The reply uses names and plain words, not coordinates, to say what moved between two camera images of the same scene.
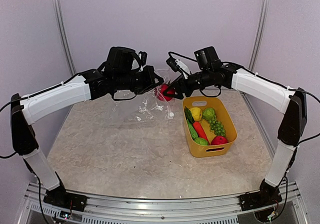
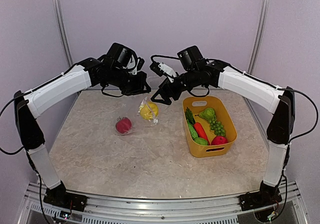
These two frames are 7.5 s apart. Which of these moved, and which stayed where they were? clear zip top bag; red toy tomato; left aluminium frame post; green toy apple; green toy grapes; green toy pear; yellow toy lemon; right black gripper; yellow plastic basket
Moved: yellow toy lemon; red toy tomato; clear zip top bag
Stayed: yellow plastic basket; green toy grapes; right black gripper; left aluminium frame post; green toy pear; green toy apple
